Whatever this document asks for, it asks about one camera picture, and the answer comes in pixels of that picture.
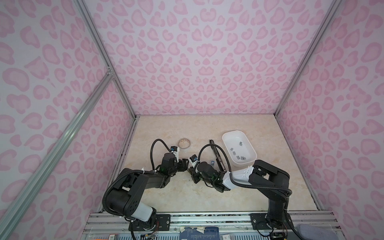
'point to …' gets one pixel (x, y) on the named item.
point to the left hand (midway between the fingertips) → (187, 158)
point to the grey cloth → (316, 232)
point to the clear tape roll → (184, 143)
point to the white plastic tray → (241, 151)
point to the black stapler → (219, 160)
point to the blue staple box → (212, 163)
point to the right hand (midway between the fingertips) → (190, 169)
